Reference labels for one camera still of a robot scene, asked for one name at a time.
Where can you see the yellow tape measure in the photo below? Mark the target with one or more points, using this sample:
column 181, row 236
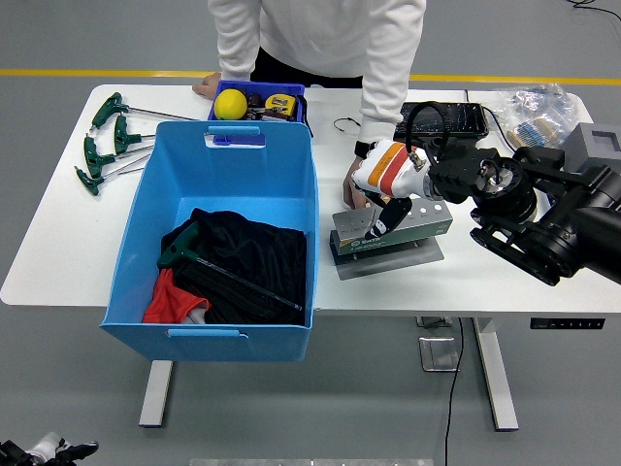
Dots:
column 281, row 104

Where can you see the grey foam block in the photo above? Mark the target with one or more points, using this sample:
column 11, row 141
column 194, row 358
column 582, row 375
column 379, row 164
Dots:
column 579, row 145

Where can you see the person's left hand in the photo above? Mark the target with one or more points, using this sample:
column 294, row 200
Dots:
column 349, row 189

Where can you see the black cloth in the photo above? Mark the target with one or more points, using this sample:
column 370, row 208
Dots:
column 262, row 252

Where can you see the white table leg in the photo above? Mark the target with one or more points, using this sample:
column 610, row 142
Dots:
column 497, row 378
column 156, row 393

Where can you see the metal floor plate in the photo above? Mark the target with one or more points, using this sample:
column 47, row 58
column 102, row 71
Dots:
column 439, row 354

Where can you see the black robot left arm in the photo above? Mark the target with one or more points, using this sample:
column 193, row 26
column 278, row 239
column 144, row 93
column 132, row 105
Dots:
column 12, row 454

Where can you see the red cloth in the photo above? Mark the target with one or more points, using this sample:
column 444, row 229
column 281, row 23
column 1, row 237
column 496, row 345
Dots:
column 170, row 306

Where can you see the dark brown tape roll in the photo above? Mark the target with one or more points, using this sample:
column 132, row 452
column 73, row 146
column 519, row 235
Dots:
column 255, row 100

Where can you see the black power adapter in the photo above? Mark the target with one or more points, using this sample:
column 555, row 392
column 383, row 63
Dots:
column 545, row 156

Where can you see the yellow ball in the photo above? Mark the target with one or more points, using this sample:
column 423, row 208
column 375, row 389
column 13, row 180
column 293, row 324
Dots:
column 230, row 104

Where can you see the person's right hand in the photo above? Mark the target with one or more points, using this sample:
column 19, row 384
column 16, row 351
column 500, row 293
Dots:
column 208, row 86

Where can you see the black plastic case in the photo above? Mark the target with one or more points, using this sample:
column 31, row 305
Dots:
column 461, row 119

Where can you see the grey green hex key stand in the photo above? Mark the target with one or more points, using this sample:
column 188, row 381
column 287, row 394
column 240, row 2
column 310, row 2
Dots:
column 417, row 228

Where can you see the black table control panel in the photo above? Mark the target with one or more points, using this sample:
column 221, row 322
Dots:
column 567, row 323

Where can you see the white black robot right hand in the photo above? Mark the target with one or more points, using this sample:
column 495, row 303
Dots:
column 393, row 170

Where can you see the person's left forearm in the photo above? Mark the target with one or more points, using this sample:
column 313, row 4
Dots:
column 385, row 97

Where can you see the large blue plastic bin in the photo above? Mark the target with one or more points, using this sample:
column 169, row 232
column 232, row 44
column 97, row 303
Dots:
column 228, row 165

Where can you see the white cloth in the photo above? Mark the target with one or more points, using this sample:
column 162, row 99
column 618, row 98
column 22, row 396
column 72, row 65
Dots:
column 196, row 316

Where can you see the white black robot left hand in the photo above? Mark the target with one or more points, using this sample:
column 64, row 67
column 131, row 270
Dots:
column 51, row 446

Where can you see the person's right forearm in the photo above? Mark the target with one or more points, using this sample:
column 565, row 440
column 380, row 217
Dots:
column 238, row 53

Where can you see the metal bracket under table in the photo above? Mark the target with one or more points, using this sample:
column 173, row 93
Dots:
column 432, row 321

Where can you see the clear plastic parts bag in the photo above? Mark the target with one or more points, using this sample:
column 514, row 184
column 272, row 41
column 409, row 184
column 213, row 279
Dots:
column 533, row 99

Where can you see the small dark blue parts tray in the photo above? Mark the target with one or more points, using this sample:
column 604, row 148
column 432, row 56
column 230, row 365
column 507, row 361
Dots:
column 257, row 86

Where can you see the black wristwatch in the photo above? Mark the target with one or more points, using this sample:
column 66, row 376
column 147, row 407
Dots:
column 363, row 149

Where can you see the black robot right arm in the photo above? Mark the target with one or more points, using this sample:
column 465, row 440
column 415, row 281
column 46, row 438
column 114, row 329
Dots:
column 558, row 223

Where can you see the taped resistor strip bundle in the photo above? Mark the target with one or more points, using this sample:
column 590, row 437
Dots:
column 531, row 132

